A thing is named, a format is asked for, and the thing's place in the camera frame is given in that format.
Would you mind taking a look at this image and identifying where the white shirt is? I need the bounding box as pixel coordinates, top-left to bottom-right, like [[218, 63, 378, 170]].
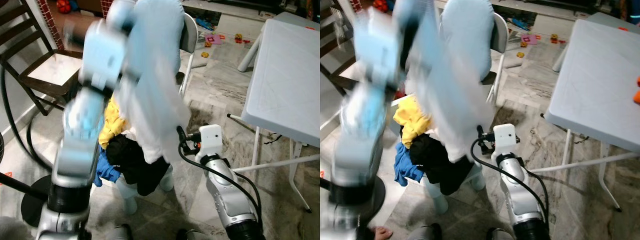
[[117, 10, 192, 165], [405, 10, 493, 165]]

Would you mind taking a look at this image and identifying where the black garment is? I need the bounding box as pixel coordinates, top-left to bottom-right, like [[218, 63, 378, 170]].
[[106, 134, 172, 197], [409, 132, 476, 196]]

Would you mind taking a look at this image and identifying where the yellow garment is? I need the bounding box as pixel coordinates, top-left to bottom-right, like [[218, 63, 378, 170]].
[[393, 95, 433, 149], [98, 95, 130, 150]]

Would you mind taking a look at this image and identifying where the pale plastic child chair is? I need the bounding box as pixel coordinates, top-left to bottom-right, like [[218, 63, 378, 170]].
[[422, 162, 486, 215], [115, 165, 176, 216]]

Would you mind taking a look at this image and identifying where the blue garment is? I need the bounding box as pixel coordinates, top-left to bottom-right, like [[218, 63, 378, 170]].
[[393, 142, 426, 187], [94, 147, 121, 188]]

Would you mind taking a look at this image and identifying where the folding chair pale blue back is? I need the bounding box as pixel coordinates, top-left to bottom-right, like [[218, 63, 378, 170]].
[[442, 0, 508, 106], [135, 0, 198, 96]]

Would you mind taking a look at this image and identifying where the dark robot left leg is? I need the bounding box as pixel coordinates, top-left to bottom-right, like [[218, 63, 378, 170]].
[[415, 224, 443, 240], [107, 224, 133, 240]]

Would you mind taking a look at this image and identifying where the white folding table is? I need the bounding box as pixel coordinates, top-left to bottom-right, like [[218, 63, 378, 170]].
[[227, 12, 321, 213], [544, 12, 640, 211]]

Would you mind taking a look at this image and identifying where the person bare foot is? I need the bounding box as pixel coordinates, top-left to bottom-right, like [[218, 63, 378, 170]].
[[372, 226, 396, 240]]

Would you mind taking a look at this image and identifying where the dark wooden chair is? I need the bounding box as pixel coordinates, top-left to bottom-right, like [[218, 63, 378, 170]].
[[320, 0, 361, 96], [0, 0, 83, 116]]

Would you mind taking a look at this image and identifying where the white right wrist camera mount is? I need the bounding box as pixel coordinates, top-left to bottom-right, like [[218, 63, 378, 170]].
[[492, 124, 517, 155], [199, 125, 222, 156]]

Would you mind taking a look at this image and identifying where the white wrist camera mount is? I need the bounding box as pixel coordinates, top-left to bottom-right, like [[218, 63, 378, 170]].
[[492, 124, 517, 155], [199, 125, 222, 156], [352, 20, 401, 86], [82, 22, 131, 88]]

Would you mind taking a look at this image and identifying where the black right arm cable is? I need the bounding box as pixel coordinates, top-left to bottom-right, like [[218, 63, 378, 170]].
[[177, 144, 263, 221], [470, 137, 551, 221]]

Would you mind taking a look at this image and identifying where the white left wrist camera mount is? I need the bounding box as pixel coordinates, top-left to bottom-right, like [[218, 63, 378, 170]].
[[352, 20, 401, 86], [82, 22, 131, 88]]

